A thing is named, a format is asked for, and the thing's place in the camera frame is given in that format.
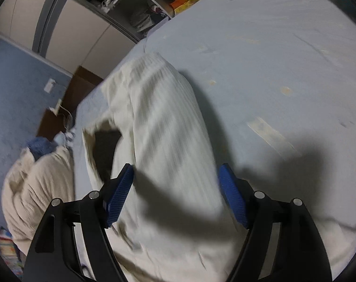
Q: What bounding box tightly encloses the white puffer jacket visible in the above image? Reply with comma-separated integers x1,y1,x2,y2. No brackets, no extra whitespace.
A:
82,54,356,281

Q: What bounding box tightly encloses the beige waffle blanket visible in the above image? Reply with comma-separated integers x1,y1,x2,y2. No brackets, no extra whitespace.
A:
2,146,74,255

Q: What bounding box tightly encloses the blue fleece cloth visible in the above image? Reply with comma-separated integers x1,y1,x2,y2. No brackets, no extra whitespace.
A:
27,136,57,161

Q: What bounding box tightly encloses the dark wooden headboard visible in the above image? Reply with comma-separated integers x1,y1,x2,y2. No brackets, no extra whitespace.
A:
36,66,103,141

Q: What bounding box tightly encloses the light blue bed sheet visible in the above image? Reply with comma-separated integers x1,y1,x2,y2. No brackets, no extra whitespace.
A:
70,0,356,280

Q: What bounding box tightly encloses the orange yellow box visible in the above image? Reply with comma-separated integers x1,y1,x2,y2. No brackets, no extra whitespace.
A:
170,0,199,15

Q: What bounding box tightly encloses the beige wardrobe sliding door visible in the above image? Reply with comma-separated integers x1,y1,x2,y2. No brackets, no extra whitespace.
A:
0,0,135,78

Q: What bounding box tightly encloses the white power strip with cables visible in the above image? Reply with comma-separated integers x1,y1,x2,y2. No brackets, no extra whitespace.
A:
48,99,74,131

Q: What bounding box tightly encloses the white wall socket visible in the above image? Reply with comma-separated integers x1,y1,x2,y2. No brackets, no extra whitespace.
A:
44,78,56,94

